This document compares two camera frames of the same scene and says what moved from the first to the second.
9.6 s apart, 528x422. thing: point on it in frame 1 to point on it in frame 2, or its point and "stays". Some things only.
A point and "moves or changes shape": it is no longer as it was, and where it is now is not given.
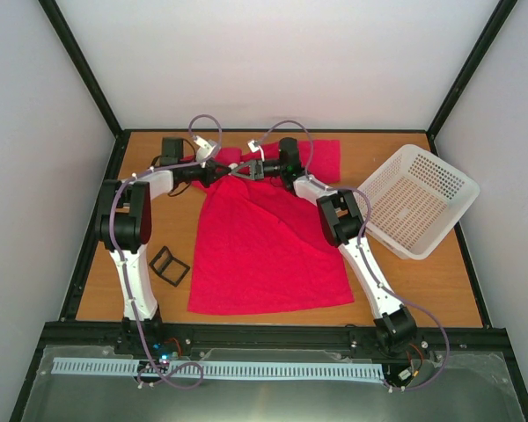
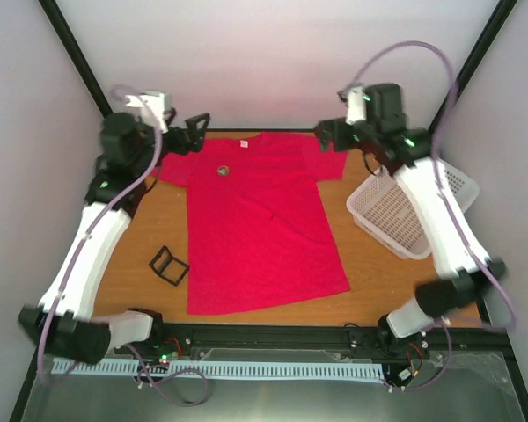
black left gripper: [210, 175] to [196, 141]
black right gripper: [252, 172] to [325, 136]
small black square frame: [169, 268] stays
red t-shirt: [255, 249] moves or changes shape
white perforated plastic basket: [415, 200] stays
